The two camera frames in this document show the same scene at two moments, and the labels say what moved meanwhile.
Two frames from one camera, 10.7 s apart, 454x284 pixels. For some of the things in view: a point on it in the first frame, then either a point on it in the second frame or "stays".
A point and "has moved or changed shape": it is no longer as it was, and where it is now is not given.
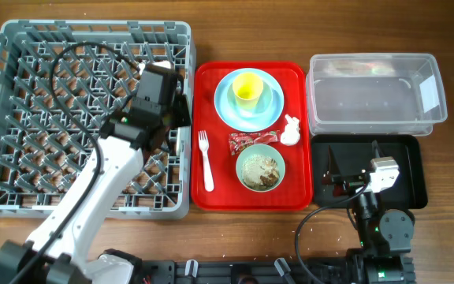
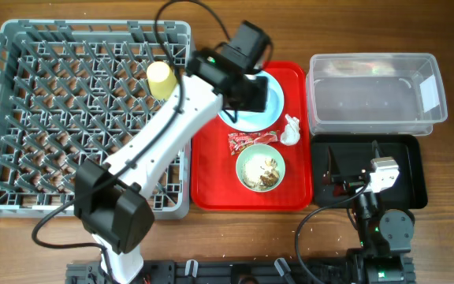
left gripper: [183, 108] to [259, 102]
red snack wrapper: [238, 140] stays
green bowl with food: [259, 167] stays
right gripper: [335, 175] stays
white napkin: [291, 133] stays
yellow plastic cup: [247, 87] has moved or changed shape
